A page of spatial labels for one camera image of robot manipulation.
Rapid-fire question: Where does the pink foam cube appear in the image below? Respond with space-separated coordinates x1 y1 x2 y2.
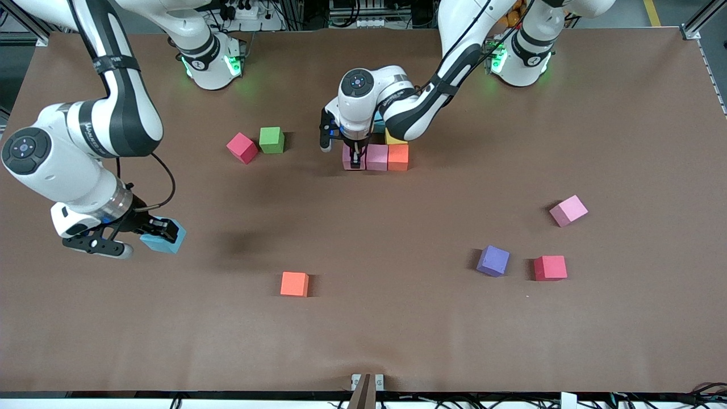
549 195 589 228
366 144 389 172
342 145 367 171

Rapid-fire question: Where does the orange foam cube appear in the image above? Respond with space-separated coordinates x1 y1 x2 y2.
280 272 310 298
388 144 410 172

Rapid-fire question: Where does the purple foam cube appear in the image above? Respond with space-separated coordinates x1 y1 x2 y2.
476 245 511 278

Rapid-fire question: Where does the red foam cube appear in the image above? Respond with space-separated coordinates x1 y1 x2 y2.
226 132 260 165
533 255 568 282

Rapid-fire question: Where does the green foam cube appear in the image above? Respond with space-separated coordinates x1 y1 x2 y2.
258 127 285 155

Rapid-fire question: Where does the white power strip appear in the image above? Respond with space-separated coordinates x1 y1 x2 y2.
224 3 285 32

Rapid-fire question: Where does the brown table cover sheet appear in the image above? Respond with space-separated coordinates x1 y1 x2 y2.
0 28 727 394

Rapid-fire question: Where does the orange mesh bag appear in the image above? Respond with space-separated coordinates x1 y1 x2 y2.
503 0 526 29

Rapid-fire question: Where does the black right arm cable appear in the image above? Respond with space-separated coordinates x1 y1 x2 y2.
116 152 177 214

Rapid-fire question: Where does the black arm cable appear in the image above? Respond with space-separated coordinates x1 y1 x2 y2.
409 0 534 97
116 152 177 214

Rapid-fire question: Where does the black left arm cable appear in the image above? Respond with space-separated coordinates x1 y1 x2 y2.
409 0 534 97

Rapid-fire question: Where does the metal clamp bracket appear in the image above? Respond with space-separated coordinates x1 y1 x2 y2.
350 373 385 409

